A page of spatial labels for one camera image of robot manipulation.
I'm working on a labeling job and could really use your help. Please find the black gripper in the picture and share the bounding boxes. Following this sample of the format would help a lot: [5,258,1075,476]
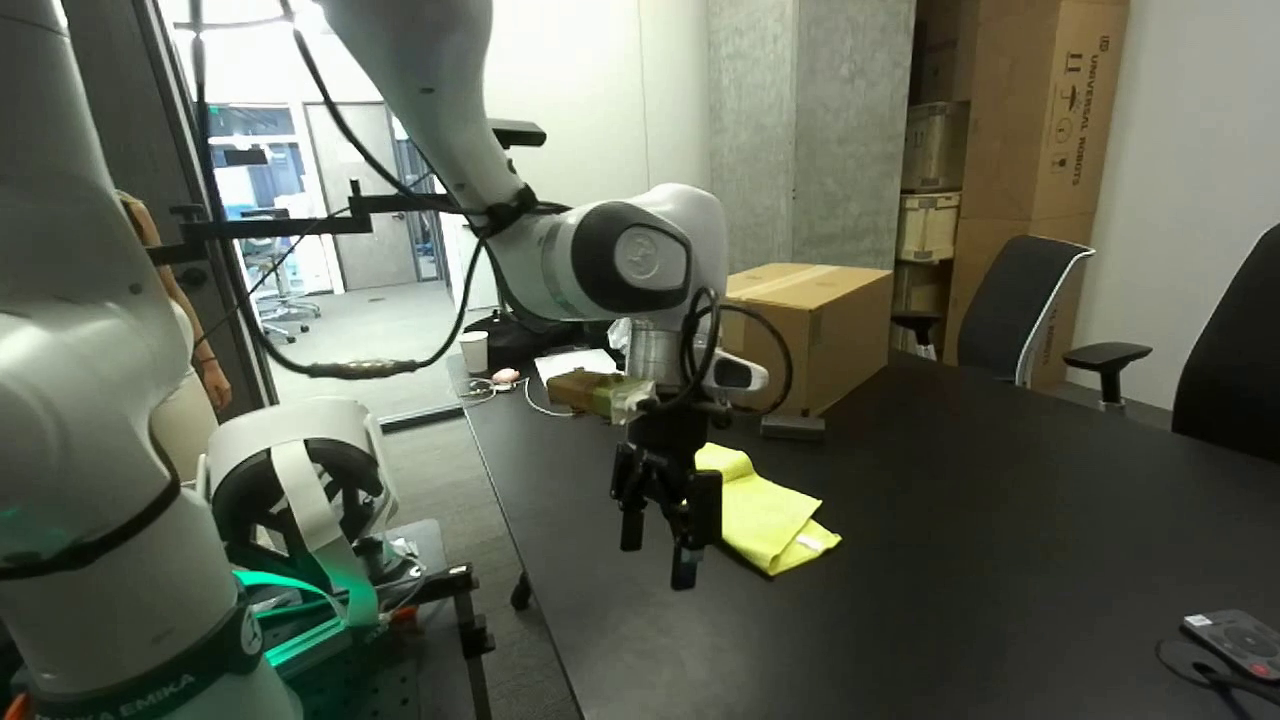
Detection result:
[607,396,730,595]

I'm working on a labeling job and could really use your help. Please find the yellow towel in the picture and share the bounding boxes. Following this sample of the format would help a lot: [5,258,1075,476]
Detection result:
[694,442,850,583]

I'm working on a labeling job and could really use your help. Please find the grey remote control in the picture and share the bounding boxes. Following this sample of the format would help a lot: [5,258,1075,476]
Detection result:
[755,413,834,450]

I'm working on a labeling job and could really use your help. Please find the small white carton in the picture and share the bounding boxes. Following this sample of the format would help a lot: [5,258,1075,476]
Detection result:
[898,190,966,269]

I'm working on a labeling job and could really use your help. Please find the black boom stand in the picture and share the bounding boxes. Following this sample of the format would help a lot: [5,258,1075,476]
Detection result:
[152,117,551,323]

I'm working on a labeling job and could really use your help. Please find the large black office chair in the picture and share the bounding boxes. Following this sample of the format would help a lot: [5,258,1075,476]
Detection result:
[958,232,1157,413]

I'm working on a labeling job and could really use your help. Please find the grey carton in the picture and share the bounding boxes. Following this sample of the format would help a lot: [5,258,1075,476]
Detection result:
[906,95,976,197]

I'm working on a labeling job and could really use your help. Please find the tall brown cardboard box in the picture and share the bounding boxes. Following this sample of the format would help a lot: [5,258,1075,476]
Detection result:
[915,0,1133,393]

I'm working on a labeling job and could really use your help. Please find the black metal cart frame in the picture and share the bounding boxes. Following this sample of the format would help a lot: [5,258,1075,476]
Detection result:
[377,556,538,720]

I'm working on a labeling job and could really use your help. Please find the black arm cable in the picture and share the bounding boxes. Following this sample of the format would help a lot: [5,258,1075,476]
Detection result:
[186,0,801,422]

